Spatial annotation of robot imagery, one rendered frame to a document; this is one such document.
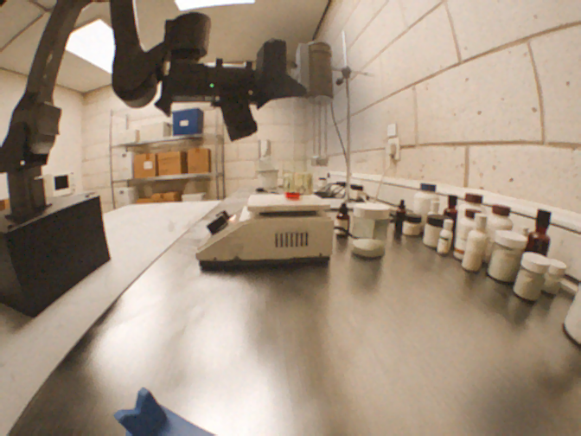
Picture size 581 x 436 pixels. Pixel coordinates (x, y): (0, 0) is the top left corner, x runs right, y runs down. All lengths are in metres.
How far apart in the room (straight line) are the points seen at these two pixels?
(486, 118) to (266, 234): 0.55
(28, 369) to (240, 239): 0.30
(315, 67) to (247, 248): 0.68
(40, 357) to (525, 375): 0.41
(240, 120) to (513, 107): 0.53
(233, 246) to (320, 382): 0.21
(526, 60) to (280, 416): 0.65
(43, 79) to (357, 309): 0.48
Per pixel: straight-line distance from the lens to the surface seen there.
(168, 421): 0.15
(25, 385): 0.25
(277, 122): 2.87
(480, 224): 0.37
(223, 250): 0.32
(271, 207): 0.30
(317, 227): 0.31
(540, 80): 0.57
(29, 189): 0.38
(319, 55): 0.86
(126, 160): 3.01
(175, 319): 0.24
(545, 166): 0.53
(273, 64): 0.26
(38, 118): 0.36
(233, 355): 0.19
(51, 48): 0.40
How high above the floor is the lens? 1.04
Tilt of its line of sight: 13 degrees down
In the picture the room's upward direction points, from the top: straight up
